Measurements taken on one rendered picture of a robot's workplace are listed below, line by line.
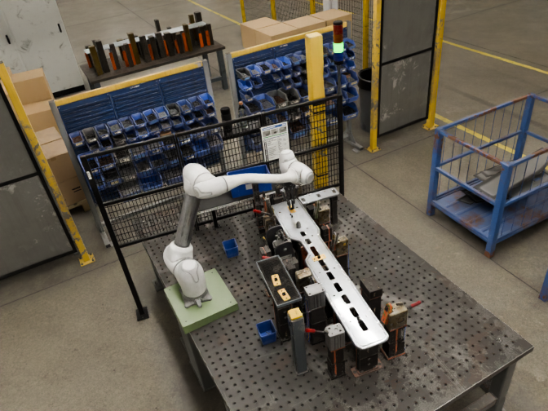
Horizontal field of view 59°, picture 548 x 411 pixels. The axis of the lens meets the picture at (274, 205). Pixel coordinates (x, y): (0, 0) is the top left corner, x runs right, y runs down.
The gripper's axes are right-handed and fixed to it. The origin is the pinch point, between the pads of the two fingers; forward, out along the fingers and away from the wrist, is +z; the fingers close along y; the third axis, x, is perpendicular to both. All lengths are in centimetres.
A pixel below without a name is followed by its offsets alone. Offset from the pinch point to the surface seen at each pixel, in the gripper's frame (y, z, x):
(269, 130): 6, -30, 54
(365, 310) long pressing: 6, 10, -96
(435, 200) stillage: 166, 91, 64
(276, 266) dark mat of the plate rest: -31, -6, -59
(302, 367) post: -34, 35, -99
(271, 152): 6, -12, 54
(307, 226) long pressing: 5.6, 10.5, -14.6
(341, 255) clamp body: 16.4, 17.4, -43.6
